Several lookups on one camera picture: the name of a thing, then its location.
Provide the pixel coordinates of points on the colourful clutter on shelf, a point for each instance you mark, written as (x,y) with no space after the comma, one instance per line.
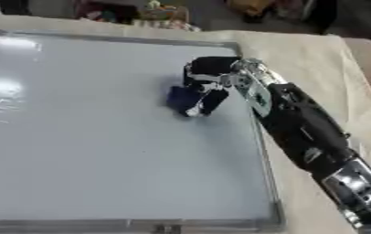
(141,12)

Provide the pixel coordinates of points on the blue whiteboard eraser brush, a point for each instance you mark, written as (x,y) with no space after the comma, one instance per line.
(182,97)

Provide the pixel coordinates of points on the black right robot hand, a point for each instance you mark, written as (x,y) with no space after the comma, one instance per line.
(210,69)

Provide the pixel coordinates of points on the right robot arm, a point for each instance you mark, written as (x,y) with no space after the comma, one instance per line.
(300,122)

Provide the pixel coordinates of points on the whiteboard with silver frame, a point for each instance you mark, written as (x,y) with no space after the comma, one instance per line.
(114,131)

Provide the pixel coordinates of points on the yellow bag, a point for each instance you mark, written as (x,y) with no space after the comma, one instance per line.
(250,7)

